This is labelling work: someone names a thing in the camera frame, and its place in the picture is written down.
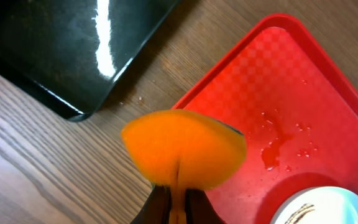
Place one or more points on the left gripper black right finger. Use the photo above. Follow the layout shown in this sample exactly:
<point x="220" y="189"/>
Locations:
<point x="199" y="210"/>

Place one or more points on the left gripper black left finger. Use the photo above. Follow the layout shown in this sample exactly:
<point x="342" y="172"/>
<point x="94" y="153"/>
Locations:
<point x="156" y="209"/>

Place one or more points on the orange sponge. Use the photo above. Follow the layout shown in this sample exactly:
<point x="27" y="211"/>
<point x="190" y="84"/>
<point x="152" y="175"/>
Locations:
<point x="181" y="150"/>

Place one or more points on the white plate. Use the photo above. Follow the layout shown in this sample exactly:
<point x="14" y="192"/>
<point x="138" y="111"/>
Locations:
<point x="319" y="205"/>

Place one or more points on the red plastic tray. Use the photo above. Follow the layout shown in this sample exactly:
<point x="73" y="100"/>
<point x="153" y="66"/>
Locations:
<point x="297" y="110"/>

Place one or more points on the black rectangular water tray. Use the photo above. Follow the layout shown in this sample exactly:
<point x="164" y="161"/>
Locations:
<point x="69" y="54"/>

